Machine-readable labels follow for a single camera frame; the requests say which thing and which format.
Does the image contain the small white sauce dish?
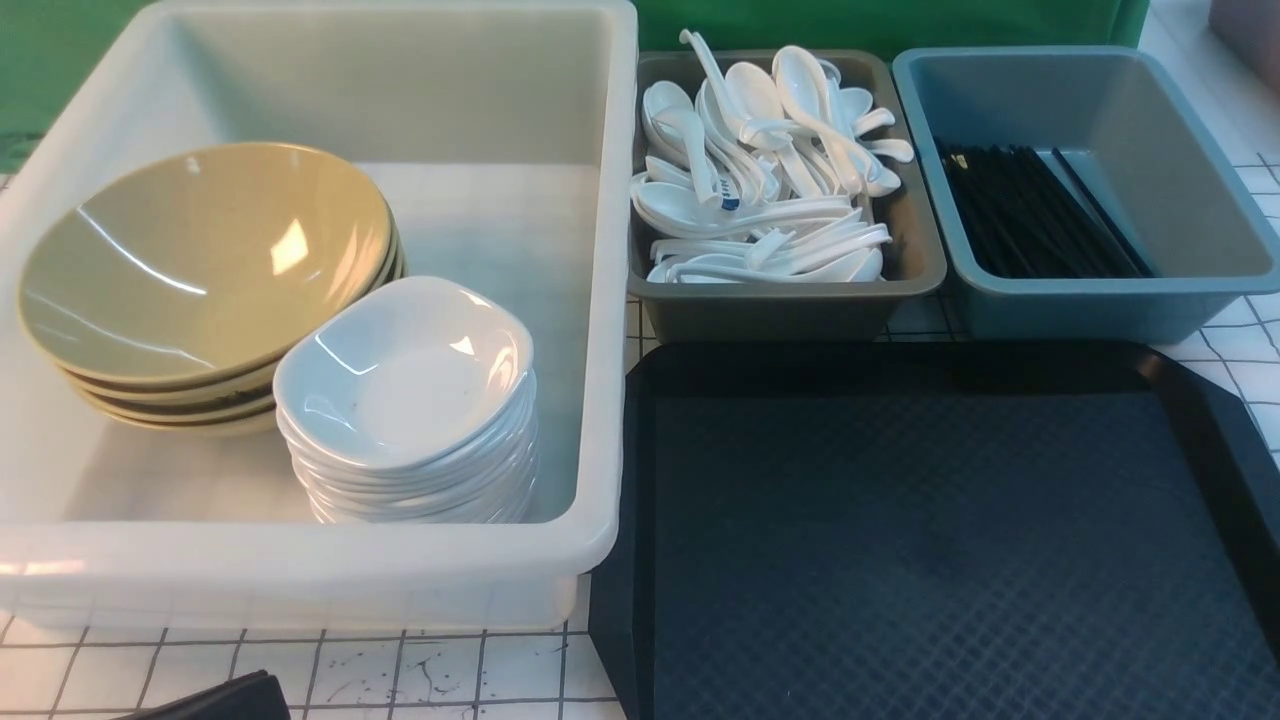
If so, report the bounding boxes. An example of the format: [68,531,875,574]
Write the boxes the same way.
[273,275,534,471]

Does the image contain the yellow noodle bowl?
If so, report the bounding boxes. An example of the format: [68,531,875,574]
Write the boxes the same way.
[15,142,401,387]

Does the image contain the white soup spoon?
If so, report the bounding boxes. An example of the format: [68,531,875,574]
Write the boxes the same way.
[654,106,721,205]

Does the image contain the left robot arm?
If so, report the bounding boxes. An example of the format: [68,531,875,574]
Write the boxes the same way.
[122,670,291,719]

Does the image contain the top stacked yellow bowl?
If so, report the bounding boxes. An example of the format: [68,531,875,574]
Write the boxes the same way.
[59,222,406,406]

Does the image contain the grey spoon bin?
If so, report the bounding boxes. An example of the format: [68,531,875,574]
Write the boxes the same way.
[628,49,946,342]

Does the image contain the pile of white spoons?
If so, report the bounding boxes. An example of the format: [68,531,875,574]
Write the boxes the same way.
[628,29,915,284]

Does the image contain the large white plastic tub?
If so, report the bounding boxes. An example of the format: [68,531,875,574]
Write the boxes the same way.
[3,1,637,634]

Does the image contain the stack of white dishes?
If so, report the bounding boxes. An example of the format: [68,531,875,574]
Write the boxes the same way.
[275,372,540,524]

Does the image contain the black serving tray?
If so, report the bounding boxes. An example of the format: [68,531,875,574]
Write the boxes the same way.
[588,341,1279,719]

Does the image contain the lower stacked yellow bowls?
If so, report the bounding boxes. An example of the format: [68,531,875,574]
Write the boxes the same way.
[51,236,389,425]

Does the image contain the pile of black chopsticks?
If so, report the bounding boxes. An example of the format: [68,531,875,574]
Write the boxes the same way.
[938,142,1157,279]

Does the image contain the blue chopstick bin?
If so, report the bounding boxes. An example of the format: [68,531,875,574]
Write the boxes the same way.
[892,46,1277,345]

